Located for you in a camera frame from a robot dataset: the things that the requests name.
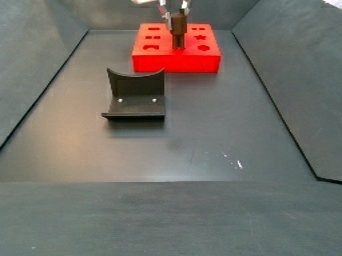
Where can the black curved holder stand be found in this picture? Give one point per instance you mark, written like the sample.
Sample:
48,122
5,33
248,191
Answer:
137,96

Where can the brown three prong peg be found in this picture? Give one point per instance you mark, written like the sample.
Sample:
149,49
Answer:
178,30

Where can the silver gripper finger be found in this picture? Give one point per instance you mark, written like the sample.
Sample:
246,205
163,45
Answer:
164,13
184,6

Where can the red foam shape board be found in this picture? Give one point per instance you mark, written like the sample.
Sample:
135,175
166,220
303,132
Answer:
152,53

